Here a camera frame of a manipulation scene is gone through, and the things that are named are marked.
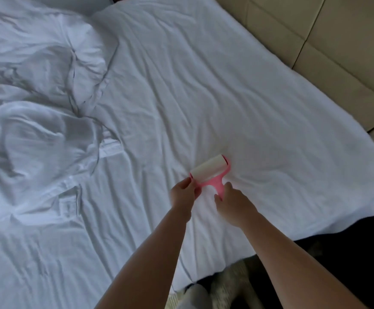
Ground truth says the person's left hand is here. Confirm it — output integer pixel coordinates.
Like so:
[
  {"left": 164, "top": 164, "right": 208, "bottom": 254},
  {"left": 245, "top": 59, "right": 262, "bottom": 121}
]
[{"left": 169, "top": 176, "right": 202, "bottom": 223}]

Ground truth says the person's right hand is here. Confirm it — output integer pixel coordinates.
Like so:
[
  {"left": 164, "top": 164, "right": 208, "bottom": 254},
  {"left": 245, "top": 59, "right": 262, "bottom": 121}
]
[{"left": 214, "top": 182, "right": 260, "bottom": 229}]

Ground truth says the pink lint roller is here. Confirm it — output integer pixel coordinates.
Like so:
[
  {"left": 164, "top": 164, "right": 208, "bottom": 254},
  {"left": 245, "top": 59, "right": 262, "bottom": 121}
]
[{"left": 189, "top": 154, "right": 232, "bottom": 198}]

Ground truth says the white bed sheet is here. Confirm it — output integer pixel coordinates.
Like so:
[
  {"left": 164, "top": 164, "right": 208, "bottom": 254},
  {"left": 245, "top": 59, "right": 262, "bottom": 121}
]
[{"left": 0, "top": 0, "right": 374, "bottom": 309}]

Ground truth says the person's left forearm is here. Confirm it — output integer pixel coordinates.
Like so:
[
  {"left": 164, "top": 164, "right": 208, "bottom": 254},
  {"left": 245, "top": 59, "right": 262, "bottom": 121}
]
[{"left": 96, "top": 209, "right": 191, "bottom": 309}]

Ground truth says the person's right forearm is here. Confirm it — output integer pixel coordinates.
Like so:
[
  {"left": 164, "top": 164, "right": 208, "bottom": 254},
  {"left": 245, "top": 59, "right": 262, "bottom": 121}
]
[{"left": 238, "top": 214, "right": 368, "bottom": 309}]

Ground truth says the white duvet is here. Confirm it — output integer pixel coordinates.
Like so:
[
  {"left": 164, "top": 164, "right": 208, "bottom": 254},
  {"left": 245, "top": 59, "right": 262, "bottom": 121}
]
[{"left": 0, "top": 0, "right": 123, "bottom": 223}]

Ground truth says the beige padded headboard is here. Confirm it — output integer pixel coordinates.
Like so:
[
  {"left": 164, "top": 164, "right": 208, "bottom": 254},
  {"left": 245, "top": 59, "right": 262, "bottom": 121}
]
[{"left": 219, "top": 0, "right": 374, "bottom": 168}]

